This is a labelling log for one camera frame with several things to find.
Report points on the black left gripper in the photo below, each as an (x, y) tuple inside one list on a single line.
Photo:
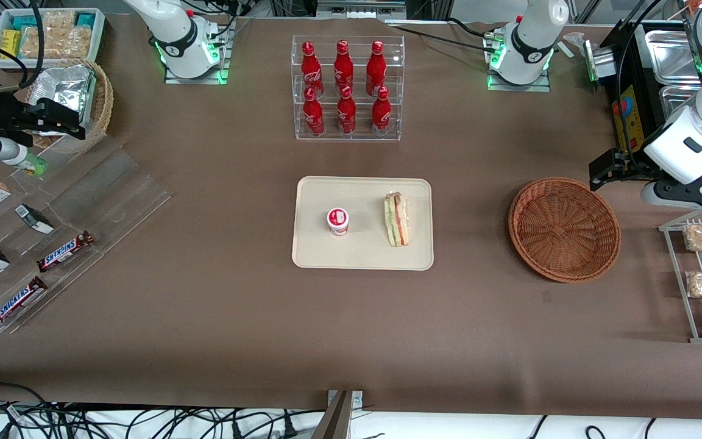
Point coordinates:
[(630, 163)]

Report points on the triangle sandwich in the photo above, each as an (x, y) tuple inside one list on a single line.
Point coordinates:
[(397, 219)]

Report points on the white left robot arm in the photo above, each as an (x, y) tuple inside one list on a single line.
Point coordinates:
[(528, 42)]

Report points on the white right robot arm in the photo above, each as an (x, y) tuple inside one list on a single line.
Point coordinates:
[(180, 42)]

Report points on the light wicker basket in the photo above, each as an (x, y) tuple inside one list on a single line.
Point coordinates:
[(102, 103)]

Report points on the round brown wicker basket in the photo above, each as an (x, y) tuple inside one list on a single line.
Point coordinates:
[(564, 231)]

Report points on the cream plastic tray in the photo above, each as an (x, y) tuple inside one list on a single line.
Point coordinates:
[(363, 250)]

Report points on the green bottle with white cap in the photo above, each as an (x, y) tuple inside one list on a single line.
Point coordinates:
[(34, 164)]

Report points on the black appliance with yellow panel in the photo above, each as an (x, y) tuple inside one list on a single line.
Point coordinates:
[(625, 116)]

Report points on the yellow snack box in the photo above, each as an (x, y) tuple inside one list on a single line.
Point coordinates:
[(11, 44)]

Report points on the clear acrylic stepped display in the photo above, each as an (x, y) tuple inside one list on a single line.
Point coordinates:
[(107, 189)]

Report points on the steel pan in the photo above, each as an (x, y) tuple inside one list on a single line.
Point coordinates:
[(680, 100), (671, 58)]

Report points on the teal snack pack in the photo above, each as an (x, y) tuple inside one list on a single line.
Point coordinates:
[(86, 20), (24, 22)]

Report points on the brown Snickers bar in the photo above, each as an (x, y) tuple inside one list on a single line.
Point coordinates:
[(17, 302), (64, 251)]

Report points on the red cola bottle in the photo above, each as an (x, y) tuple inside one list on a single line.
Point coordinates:
[(376, 64), (313, 113), (311, 67), (346, 113), (343, 64), (381, 113)]

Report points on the clear acrylic bottle rack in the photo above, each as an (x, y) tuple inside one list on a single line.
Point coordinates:
[(351, 137)]

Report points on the red white yogurt cup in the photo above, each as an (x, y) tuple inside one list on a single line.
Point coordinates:
[(338, 221)]

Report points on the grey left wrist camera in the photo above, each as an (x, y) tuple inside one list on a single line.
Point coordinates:
[(692, 195)]

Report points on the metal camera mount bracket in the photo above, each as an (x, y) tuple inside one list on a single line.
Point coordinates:
[(340, 417)]

